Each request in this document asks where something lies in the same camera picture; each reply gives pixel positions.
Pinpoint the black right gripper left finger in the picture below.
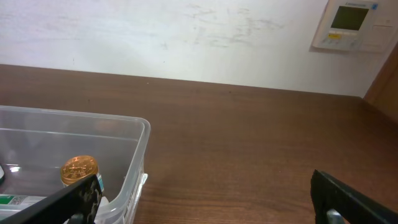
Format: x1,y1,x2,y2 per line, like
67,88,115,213
1,174,102,224

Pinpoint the small jar gold lid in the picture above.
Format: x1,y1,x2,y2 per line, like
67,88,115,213
60,156,104,192

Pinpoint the clear plastic container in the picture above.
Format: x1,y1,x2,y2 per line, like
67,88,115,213
1,106,150,223

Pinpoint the white green medicine box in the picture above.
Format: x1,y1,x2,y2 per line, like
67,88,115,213
1,194,45,220

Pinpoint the white wall control panel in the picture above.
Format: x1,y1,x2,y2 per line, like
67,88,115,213
312,0,397,53

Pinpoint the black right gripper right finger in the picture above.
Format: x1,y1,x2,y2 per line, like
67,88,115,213
310,170,397,224

